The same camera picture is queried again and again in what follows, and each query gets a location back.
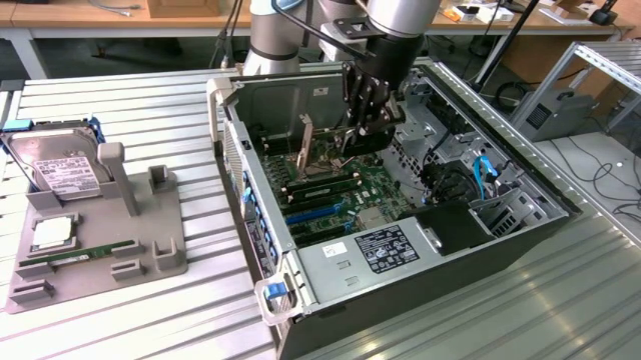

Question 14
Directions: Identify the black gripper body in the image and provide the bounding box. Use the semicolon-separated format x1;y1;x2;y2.
341;35;427;136

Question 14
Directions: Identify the white box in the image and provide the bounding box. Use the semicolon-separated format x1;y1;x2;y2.
449;4;515;23

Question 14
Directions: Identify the black stand pole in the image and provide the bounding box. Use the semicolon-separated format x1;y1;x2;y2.
472;0;540;86

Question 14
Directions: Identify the CPU socket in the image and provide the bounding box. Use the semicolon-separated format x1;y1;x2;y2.
293;157;347;182

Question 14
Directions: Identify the green motherboard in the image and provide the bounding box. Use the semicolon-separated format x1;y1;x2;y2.
257;129;416;248

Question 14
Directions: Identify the grey control box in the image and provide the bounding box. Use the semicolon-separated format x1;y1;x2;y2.
523;91;602;143

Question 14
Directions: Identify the black RAM stick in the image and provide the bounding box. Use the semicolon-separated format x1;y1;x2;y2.
285;178;363;200

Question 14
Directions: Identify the black desk device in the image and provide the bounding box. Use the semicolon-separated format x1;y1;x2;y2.
587;0;619;26

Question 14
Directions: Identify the silver chipset heatsink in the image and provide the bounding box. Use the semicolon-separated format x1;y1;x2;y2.
357;208;389;230

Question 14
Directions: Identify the cardboard box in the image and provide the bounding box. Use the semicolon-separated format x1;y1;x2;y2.
148;0;221;19

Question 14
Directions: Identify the blue expansion slot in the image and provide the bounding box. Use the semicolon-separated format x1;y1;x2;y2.
282;204;344;226

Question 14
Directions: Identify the silver power supply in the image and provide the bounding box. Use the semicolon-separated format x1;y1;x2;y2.
293;219;445;305

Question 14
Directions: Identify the wooden desk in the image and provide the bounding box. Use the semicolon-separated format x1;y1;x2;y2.
0;0;635;38

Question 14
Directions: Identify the black open PC case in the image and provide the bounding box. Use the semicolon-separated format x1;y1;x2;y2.
206;55;584;360

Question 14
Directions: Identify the hard disk with blue rails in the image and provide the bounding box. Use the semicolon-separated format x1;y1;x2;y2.
0;118;109;202

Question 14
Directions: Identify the grey parts rack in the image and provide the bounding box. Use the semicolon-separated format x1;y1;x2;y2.
1;141;190;315

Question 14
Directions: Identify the green RAM stick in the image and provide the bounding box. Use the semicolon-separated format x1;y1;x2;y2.
21;242;136;268

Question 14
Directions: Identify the silver CPU chip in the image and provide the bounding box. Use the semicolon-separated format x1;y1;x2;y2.
29;219;74;251

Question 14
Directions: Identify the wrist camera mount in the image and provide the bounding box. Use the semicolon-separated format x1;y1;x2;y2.
317;17;387;63

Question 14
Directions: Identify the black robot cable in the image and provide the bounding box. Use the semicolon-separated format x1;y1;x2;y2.
269;0;379;59

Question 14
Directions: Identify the black wire bundle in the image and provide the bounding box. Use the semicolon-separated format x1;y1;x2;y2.
419;164;483;206

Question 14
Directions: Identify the beige case handle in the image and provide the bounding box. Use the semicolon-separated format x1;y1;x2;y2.
205;76;236;143

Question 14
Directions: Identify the light blue wire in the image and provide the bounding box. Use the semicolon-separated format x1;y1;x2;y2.
472;155;495;202

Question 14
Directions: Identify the aluminium profile frame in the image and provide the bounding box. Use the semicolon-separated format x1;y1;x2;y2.
509;40;641;142

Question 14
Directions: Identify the translucent case handle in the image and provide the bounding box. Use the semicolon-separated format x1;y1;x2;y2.
253;276;301;326

